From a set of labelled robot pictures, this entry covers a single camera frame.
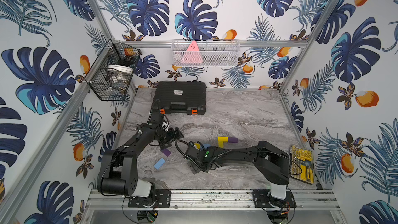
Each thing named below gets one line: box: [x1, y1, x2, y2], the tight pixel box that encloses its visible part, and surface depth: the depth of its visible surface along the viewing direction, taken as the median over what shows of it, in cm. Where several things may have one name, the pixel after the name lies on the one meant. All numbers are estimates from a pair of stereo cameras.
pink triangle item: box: [180, 40, 204, 64], surface depth 92 cm
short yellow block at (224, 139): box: [217, 136, 229, 143], surface depth 97 cm
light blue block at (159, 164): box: [153, 157, 166, 171], surface depth 87 cm
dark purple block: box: [160, 148, 172, 157], surface depth 91 cm
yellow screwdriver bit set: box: [289, 145, 315, 185], surface depth 84 cm
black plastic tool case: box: [152, 80, 207, 116], surface depth 110 cm
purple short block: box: [228, 136, 238, 144], surface depth 97 cm
